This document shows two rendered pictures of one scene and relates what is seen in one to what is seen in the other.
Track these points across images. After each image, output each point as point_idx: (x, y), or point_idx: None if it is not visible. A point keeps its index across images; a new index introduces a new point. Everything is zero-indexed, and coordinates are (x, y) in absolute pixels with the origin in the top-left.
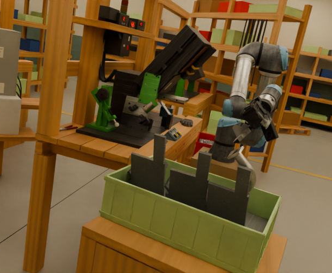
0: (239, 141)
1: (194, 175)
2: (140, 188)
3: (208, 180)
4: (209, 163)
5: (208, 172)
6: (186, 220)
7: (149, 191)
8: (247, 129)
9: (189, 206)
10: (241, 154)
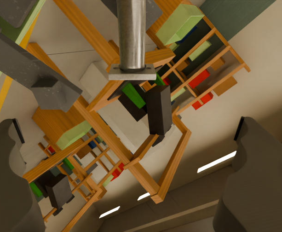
0: (16, 122)
1: None
2: None
3: (1, 28)
4: (59, 74)
5: (31, 54)
6: None
7: None
8: (43, 221)
9: (33, 16)
10: (144, 58)
